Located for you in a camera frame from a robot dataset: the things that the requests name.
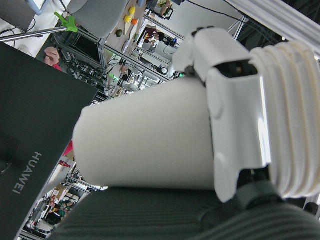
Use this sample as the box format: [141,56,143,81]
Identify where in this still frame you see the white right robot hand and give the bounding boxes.
[49,25,320,240]

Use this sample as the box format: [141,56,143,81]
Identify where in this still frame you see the white paper cups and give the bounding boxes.
[71,40,320,200]

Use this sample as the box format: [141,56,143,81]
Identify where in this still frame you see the seated person dark clothing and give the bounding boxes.
[144,27,165,47]

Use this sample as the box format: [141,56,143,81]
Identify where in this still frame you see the grey office chair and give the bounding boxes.
[66,0,129,39]

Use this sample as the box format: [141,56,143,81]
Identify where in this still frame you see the green plastic clip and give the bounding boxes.
[54,11,79,34]

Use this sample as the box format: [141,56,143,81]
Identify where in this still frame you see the person in red shirt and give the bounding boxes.
[43,46,76,157]

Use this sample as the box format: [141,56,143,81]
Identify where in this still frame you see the black Huawei monitor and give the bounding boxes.
[0,41,100,240]

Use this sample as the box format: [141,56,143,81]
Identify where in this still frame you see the silver metal rod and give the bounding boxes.
[0,26,68,43]

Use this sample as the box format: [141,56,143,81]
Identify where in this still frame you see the white aluminium profile post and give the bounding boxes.
[223,0,320,44]

